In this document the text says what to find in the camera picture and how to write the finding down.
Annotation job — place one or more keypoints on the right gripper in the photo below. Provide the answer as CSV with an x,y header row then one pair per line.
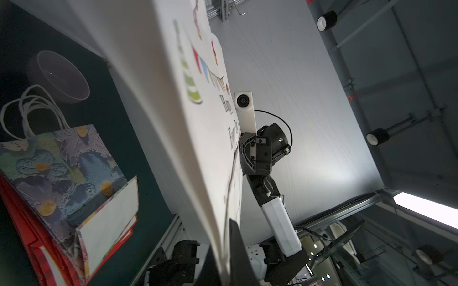
x,y
256,154

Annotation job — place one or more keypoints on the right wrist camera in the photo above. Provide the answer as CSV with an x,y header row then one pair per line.
x,y
244,105

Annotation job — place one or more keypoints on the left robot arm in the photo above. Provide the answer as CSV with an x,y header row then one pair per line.
x,y
180,268

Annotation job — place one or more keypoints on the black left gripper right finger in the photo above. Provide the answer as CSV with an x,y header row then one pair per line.
x,y
241,270

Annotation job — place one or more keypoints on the floral print paper bag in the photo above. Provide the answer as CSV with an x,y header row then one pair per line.
x,y
56,151

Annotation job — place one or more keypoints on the pink ceramic bowl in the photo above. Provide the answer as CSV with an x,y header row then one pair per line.
x,y
60,77

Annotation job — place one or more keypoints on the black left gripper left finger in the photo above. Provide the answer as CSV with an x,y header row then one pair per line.
x,y
209,275

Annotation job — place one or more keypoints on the red paper bag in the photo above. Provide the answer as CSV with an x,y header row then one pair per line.
x,y
39,246

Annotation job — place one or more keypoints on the green felt table mat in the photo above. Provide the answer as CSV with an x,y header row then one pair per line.
x,y
22,36

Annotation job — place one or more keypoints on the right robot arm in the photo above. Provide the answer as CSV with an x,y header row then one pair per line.
x,y
285,257

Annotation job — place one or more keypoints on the white printed paper bag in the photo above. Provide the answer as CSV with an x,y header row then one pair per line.
x,y
166,56

